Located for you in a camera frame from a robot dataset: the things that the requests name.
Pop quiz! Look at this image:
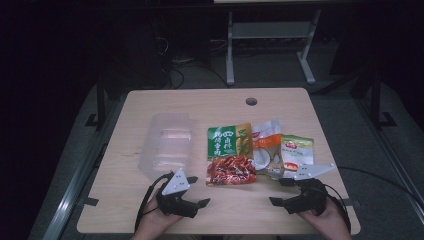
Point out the black metal stand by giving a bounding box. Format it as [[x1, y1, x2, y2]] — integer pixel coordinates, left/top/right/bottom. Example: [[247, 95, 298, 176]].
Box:
[[369, 69, 398, 130], [84, 75, 108, 132]]

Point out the white metal stand frame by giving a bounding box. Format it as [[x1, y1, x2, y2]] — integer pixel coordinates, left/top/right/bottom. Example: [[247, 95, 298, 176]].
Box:
[[225, 8, 323, 86]]

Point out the green and red food packet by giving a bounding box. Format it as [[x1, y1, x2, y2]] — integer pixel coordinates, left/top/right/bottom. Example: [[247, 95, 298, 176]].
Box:
[[205, 122, 259, 187]]

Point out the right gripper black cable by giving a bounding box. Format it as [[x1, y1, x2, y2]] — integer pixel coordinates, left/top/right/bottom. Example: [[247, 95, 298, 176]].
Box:
[[323, 184, 352, 233]]

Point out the person's left hand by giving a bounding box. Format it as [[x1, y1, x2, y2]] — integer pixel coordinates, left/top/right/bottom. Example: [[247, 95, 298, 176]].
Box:
[[132, 195, 183, 240]]

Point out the aluminium rail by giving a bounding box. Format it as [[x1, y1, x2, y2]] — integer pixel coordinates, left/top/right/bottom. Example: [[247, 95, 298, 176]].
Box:
[[42, 95, 128, 240], [352, 95, 424, 216]]

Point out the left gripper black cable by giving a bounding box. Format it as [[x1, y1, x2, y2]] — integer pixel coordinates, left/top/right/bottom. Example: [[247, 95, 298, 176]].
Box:
[[134, 172, 175, 234]]

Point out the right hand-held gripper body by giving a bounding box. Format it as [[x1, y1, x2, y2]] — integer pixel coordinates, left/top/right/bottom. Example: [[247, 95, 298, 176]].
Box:
[[282, 162, 337, 215]]

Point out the white and green food packet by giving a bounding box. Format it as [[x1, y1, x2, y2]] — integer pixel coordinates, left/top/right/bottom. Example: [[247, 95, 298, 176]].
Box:
[[280, 133, 315, 178]]

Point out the person's right hand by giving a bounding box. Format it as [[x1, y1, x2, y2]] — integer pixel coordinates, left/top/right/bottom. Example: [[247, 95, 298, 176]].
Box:
[[297, 199, 353, 240]]

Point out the white and orange food packet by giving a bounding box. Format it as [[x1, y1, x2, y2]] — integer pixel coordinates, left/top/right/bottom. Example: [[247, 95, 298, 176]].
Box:
[[251, 118, 286, 180]]

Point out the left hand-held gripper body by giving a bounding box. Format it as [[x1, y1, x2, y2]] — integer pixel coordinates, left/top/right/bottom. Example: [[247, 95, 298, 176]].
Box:
[[155, 167, 202, 220]]

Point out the clear plastic container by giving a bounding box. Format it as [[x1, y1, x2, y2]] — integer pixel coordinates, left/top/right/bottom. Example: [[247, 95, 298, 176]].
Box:
[[137, 111, 196, 181]]

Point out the black floor cables bundle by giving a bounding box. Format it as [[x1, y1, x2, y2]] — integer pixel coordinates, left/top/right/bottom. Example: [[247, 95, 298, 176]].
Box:
[[162, 36, 232, 90]]

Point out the black cable on floor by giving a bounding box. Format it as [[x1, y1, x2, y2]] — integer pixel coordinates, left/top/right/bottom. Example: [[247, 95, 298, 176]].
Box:
[[337, 165, 424, 205]]

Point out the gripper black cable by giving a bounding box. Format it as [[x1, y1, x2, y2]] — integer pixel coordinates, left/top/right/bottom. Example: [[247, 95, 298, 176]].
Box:
[[134, 172, 175, 234], [323, 184, 352, 233]]

